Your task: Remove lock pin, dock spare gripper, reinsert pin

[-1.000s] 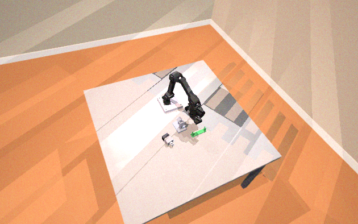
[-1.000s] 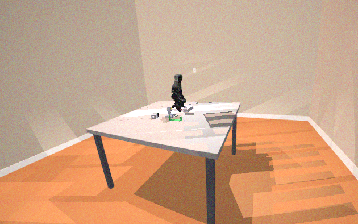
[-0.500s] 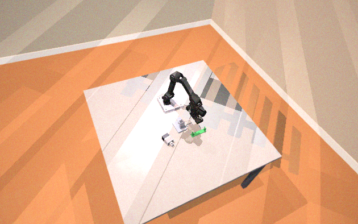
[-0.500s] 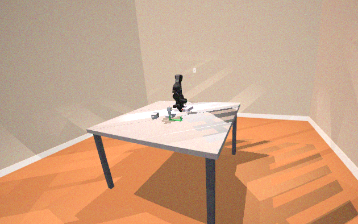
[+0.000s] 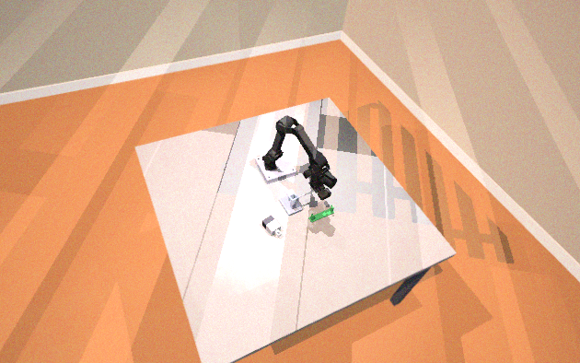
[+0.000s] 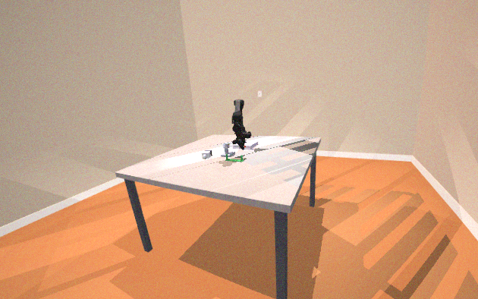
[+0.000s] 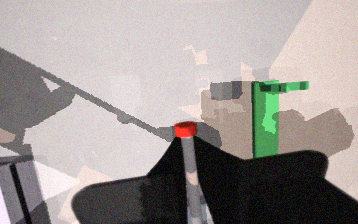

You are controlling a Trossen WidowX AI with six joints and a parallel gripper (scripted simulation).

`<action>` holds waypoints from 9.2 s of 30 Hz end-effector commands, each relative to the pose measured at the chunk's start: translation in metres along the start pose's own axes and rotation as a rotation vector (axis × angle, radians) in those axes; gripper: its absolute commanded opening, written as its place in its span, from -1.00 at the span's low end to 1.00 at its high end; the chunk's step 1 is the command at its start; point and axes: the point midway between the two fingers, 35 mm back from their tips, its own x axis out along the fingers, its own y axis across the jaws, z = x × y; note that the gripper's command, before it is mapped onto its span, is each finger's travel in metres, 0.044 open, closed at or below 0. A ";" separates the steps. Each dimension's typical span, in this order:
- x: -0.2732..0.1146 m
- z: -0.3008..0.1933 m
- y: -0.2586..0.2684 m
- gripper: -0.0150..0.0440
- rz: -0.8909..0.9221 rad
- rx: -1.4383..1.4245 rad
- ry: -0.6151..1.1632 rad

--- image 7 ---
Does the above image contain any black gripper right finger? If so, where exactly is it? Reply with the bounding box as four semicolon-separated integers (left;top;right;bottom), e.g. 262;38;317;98
193;135;329;224

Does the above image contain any grey pin with red cap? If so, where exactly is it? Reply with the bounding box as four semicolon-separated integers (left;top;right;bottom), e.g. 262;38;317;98
174;121;203;224

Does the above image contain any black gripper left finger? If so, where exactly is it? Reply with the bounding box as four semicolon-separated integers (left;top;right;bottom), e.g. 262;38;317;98
70;136;188;224

